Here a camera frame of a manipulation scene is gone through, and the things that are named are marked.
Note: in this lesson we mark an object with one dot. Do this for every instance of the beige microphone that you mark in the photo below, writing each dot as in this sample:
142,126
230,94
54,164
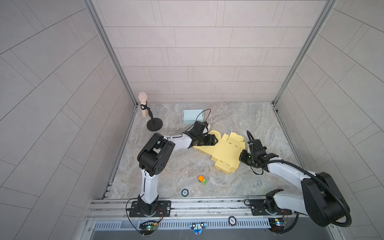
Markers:
143,103

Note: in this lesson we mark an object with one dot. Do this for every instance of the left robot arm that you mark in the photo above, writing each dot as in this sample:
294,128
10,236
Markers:
155,155

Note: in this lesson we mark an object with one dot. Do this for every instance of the round black white disc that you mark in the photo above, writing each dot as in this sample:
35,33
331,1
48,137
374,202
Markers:
232,221

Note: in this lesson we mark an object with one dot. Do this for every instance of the blue sticker marker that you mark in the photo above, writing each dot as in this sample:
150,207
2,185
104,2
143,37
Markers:
198,228

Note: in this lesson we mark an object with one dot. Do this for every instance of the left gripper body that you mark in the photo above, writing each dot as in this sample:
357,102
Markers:
204,141

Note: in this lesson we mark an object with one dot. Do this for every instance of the green circuit board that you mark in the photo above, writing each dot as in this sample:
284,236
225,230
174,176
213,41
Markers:
277,224
148,227

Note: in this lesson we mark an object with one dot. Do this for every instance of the left green circuit board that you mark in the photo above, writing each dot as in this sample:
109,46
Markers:
148,227

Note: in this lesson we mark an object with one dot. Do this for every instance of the light blue paper box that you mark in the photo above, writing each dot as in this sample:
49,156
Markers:
192,115

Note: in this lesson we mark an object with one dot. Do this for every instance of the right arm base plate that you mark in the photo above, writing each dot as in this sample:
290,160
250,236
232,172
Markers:
260,207

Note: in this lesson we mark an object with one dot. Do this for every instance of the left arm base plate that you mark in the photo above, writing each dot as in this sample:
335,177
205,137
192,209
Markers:
156,209

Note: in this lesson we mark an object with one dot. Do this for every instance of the yellow paper box stack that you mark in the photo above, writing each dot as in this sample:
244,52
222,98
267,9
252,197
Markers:
226,152

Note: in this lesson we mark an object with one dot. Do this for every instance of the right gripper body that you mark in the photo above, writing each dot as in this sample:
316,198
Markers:
247,158

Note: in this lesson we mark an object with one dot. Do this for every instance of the orange green toy block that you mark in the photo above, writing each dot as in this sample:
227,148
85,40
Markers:
202,180

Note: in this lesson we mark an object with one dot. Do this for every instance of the black microphone stand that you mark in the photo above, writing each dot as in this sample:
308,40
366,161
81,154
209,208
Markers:
154,124

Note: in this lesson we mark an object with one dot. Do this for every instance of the right green circuit board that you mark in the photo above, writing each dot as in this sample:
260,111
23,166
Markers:
277,224

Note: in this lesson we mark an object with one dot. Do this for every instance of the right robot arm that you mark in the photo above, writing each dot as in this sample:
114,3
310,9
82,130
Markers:
320,198

